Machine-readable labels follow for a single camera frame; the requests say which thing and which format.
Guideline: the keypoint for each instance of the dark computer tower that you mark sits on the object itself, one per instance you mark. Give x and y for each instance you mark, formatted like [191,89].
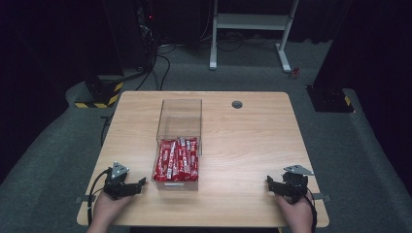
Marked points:
[145,16]

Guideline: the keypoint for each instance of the clear plastic drawer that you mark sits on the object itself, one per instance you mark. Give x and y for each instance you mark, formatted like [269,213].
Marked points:
[175,186]

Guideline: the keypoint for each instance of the black stand with striped base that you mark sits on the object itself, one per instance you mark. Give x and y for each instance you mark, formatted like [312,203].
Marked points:
[100,92]

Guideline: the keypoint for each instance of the black stand base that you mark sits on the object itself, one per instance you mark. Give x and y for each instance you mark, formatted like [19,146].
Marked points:
[330,98]

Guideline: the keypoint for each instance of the pile of red stick packets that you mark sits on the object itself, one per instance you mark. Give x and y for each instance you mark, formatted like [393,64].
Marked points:
[176,160]

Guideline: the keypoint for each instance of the grey table edge bracket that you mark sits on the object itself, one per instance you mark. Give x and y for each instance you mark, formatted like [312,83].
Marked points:
[322,196]
[85,198]

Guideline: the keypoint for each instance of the white metal stand frame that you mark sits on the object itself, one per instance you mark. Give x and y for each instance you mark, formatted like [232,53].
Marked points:
[249,22]

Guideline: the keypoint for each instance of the clear plastic drawer case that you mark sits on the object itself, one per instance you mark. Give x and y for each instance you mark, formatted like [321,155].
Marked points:
[179,118]

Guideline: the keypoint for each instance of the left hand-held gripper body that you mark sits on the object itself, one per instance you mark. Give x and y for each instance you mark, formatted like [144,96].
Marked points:
[116,186]

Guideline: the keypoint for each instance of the small red floor clip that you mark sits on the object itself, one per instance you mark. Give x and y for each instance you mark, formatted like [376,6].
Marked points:
[294,73]

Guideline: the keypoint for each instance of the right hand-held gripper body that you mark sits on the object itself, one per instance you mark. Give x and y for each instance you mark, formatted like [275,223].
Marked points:
[293,186]

